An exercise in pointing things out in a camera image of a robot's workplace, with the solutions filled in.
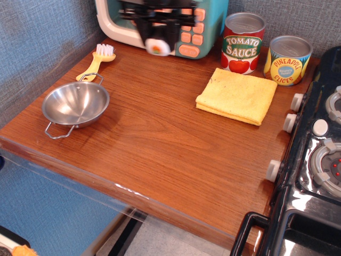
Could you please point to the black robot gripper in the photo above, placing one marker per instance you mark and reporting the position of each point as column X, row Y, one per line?
column 172, row 13

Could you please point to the plush sushi roll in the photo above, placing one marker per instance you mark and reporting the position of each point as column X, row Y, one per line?
column 156, row 43

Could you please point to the yellow dish brush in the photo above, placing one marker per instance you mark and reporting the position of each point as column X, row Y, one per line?
column 103, row 53

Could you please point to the folded yellow towel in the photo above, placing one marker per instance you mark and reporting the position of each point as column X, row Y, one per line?
column 240, row 97

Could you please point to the teal toy microwave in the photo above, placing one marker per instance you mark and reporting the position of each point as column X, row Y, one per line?
column 195, row 41

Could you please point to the tomato sauce can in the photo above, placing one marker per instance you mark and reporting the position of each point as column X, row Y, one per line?
column 242, row 41

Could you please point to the pineapple slices can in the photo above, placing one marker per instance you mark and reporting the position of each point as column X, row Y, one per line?
column 287, row 59

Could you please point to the black toy stove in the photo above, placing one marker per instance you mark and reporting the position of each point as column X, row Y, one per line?
column 304, row 214

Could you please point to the orange plush object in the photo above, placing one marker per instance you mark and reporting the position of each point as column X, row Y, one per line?
column 23, row 250

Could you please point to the steel bowl with handles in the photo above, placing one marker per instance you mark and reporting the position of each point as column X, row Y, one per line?
column 77, row 104

